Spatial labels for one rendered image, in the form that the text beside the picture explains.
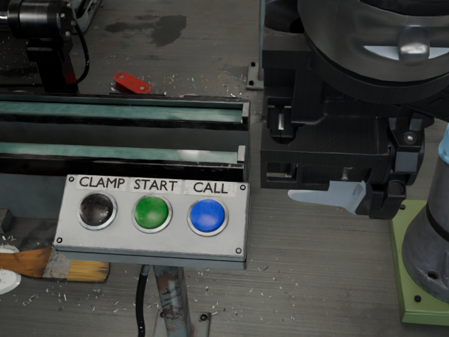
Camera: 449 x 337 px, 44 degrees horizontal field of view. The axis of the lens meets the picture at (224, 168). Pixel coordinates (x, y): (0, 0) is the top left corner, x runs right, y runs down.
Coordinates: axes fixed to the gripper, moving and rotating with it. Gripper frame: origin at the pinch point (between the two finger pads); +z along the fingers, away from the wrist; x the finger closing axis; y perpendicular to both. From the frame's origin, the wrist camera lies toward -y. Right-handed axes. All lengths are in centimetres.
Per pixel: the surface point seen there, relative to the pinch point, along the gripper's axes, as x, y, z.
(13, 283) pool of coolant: 2, 41, 36
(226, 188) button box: -2.7, 10.5, 8.0
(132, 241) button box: 2.6, 18.4, 8.1
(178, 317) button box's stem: 6.4, 16.5, 26.2
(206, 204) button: -0.9, 12.1, 7.3
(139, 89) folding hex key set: -37, 32, 49
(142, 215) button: 0.5, 17.6, 7.3
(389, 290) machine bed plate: -0.3, -9.6, 36.6
